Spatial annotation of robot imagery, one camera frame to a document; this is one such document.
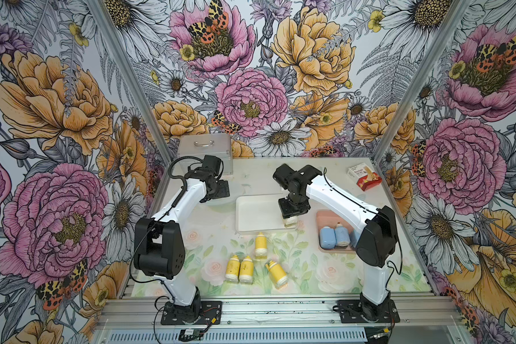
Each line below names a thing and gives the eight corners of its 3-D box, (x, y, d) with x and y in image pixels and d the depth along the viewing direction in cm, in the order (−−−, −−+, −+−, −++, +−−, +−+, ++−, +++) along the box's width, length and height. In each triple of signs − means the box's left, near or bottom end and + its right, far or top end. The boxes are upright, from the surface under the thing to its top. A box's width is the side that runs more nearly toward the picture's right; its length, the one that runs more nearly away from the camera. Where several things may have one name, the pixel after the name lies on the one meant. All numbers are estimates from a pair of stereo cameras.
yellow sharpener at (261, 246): (254, 259, 88) (254, 252, 82) (255, 240, 93) (255, 232, 88) (266, 259, 88) (267, 252, 82) (266, 240, 93) (266, 232, 88)
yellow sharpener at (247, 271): (241, 285, 82) (239, 278, 75) (242, 263, 87) (241, 255, 81) (253, 285, 82) (252, 278, 75) (254, 263, 87) (253, 255, 81)
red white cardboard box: (362, 192, 111) (365, 185, 107) (345, 174, 119) (348, 168, 114) (378, 185, 114) (382, 178, 110) (361, 168, 122) (364, 161, 117)
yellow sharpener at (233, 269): (227, 285, 82) (224, 278, 76) (229, 262, 88) (227, 254, 81) (239, 285, 82) (238, 278, 76) (241, 262, 88) (239, 254, 81)
